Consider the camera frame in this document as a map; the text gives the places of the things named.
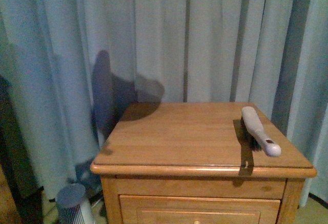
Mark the wooden nightstand cabinet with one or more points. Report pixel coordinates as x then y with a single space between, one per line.
181 162

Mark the grey-blue curtain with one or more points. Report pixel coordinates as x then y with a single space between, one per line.
73 66

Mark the beige hand brush black bristles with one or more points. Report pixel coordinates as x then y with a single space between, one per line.
256 134

